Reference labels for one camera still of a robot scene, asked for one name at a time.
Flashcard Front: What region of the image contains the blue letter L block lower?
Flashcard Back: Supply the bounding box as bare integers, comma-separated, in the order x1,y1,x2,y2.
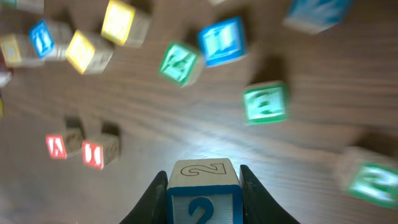
197,17,247,67

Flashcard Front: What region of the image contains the green letter R block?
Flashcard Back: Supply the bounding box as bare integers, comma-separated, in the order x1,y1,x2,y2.
159,41,205,88

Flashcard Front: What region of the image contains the yellow block centre upper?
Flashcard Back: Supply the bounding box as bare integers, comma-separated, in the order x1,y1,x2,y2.
101,0,151,48

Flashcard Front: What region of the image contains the blue letter T block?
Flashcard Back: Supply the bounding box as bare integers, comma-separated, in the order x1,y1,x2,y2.
29,19,73,61

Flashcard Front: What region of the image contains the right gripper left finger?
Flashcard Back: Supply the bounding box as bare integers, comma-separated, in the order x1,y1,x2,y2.
119,170,168,224

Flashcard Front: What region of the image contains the green letter Z block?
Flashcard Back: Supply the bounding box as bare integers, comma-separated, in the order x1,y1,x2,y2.
1,0,45,14

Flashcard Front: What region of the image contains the blue number 2 block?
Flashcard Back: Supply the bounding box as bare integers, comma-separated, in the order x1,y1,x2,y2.
166,158,243,224

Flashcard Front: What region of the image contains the red letter A block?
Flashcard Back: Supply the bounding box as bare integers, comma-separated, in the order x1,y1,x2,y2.
46,128,83,159

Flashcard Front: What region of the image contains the green letter B block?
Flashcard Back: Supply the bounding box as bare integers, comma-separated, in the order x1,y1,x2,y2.
243,80,288,125

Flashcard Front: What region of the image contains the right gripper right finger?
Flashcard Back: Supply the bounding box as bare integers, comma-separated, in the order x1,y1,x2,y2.
239,165,299,224

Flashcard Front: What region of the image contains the red letter I block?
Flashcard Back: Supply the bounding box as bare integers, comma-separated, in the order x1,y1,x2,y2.
81,133,120,170

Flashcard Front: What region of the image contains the green letter J block lower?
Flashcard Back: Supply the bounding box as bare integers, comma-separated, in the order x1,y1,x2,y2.
333,146,397,208

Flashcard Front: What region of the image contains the red letter E block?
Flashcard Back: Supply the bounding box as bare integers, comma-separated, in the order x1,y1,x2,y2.
0,67,13,88

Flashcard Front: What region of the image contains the blue number 5 block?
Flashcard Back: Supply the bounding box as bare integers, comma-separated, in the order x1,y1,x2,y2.
283,0,353,35

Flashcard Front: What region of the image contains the yellow letter O block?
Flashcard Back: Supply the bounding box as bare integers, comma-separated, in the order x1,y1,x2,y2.
0,33,44,68

